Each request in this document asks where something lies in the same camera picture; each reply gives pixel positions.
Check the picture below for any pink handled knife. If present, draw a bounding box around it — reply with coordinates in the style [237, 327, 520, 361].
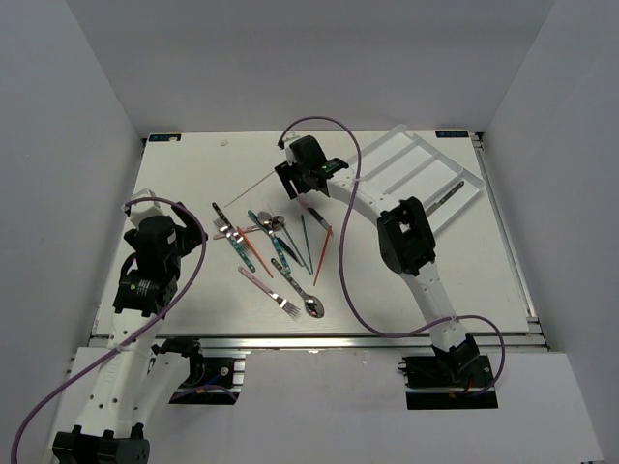
[299, 199, 331, 231]

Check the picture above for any teal chopstick long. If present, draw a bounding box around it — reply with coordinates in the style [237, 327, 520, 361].
[275, 215, 307, 267]

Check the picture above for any teal chopstick short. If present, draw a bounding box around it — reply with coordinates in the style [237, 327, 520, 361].
[300, 214, 313, 275]

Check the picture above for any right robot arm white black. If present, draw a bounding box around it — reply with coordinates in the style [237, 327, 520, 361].
[275, 135, 479, 386]

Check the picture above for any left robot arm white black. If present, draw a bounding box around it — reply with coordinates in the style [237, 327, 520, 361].
[52, 214, 208, 463]

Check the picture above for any white chopstick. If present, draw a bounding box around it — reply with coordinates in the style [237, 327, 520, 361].
[224, 171, 275, 208]

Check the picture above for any white cutlery tray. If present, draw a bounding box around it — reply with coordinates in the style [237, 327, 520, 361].
[355, 126, 485, 235]

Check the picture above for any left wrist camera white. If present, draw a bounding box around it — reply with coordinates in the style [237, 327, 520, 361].
[122, 188, 164, 228]

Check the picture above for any pink handled spoon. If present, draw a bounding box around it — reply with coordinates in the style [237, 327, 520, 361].
[213, 215, 285, 240]

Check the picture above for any teal handled spoon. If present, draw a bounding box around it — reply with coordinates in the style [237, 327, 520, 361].
[248, 210, 290, 273]

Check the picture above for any teal handled fork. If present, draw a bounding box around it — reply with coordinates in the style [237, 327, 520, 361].
[213, 218, 255, 273]

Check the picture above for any teal handled knife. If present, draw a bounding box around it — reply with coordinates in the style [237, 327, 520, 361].
[275, 234, 303, 266]

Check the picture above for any black handled fork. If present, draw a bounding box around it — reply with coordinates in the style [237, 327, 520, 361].
[212, 202, 250, 252]

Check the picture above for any black handled spoon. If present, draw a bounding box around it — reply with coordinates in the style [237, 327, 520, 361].
[271, 258, 325, 319]

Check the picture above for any pink handled fork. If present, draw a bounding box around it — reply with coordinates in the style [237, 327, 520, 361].
[237, 267, 301, 321]

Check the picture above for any black handled knife in tray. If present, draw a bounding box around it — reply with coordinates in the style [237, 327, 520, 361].
[426, 181, 464, 217]

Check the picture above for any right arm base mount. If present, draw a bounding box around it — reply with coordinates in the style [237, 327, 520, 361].
[397, 356, 498, 411]

